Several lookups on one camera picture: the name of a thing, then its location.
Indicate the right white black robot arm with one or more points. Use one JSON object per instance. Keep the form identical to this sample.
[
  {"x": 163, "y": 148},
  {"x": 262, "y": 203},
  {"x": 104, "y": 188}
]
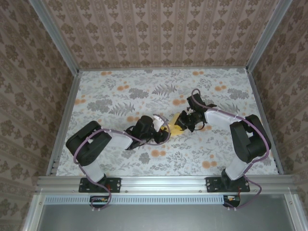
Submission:
[{"x": 217, "y": 116}]

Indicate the aluminium side rail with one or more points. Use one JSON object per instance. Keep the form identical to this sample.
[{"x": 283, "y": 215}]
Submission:
[
  {"x": 63, "y": 120},
  {"x": 265, "y": 120}
]

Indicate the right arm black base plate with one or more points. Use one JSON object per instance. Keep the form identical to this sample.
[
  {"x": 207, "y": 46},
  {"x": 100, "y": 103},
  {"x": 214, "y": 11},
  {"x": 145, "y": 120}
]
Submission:
[{"x": 213, "y": 185}]

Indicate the long aluminium frame rail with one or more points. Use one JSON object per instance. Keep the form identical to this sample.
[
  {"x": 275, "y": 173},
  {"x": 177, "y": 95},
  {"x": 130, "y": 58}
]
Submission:
[{"x": 163, "y": 184}]

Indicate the aluminium frame post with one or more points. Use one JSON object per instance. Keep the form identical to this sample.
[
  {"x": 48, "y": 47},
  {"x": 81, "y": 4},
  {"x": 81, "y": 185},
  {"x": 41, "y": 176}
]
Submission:
[
  {"x": 57, "y": 36},
  {"x": 264, "y": 36}
]

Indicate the short aluminium rail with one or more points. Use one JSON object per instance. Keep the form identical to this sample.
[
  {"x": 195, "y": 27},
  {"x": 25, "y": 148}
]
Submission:
[
  {"x": 32, "y": 214},
  {"x": 294, "y": 211}
]

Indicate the floral patterned tablecloth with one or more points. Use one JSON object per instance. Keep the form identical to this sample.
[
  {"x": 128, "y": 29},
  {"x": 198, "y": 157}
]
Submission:
[{"x": 192, "y": 154}]

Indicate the yellow cloth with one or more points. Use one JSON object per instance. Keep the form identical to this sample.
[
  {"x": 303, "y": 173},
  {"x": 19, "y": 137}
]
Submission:
[{"x": 172, "y": 125}]

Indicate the small black controller board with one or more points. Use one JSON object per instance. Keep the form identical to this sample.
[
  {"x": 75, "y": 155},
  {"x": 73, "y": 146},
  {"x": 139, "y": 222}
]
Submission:
[
  {"x": 232, "y": 201},
  {"x": 98, "y": 200}
]

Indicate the grey metal panel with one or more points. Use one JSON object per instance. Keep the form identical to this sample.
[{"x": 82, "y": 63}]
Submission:
[{"x": 156, "y": 216}]

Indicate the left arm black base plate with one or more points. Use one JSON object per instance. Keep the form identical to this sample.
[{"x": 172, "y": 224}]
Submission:
[{"x": 115, "y": 185}]

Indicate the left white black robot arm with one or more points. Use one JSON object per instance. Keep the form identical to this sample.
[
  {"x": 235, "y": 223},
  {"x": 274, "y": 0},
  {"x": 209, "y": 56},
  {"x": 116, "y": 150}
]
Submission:
[{"x": 120, "y": 140}]

